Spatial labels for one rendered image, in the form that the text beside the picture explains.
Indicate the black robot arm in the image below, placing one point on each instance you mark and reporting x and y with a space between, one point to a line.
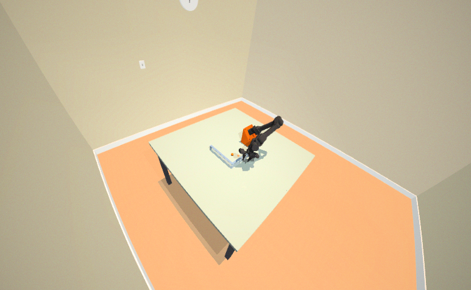
262 137

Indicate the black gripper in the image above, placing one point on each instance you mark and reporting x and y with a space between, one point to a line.
243 152

